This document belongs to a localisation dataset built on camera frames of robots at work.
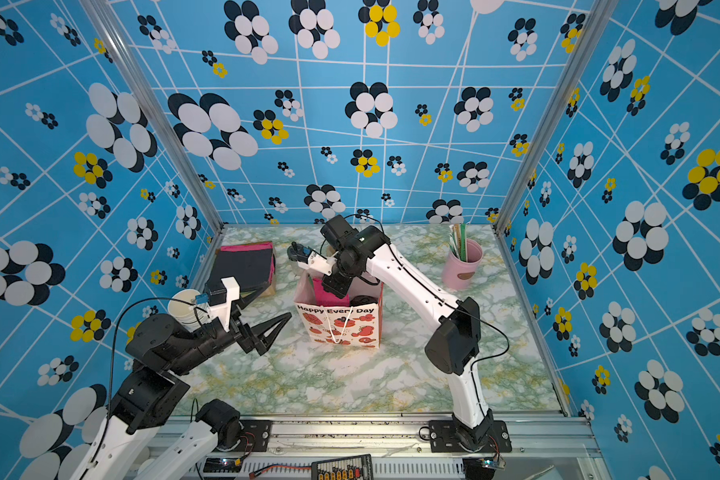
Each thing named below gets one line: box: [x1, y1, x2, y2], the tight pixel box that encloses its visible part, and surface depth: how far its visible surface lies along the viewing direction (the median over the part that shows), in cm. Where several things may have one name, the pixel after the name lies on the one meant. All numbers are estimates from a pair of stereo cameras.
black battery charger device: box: [311, 454, 374, 480], surface depth 70 cm
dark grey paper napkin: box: [206, 249, 272, 293], surface depth 106 cm
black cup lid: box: [350, 295, 378, 307], surface depth 86 cm
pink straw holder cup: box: [442, 239, 483, 290], surface depth 97 cm
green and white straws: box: [449, 223, 467, 262], surface depth 96 cm
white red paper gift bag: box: [294, 271, 384, 349], surface depth 75 cm
